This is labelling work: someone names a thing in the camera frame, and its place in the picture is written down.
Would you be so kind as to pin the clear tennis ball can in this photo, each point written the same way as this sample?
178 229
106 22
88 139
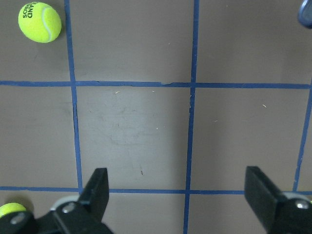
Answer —
305 14

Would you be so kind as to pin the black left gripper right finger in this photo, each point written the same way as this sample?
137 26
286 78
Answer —
279 212

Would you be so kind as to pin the tennis ball near arm base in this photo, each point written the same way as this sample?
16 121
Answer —
11 208

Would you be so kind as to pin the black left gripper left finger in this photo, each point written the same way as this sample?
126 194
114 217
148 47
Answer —
84 216

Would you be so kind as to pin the tennis ball with black lettering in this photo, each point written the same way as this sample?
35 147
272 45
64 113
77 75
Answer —
39 22

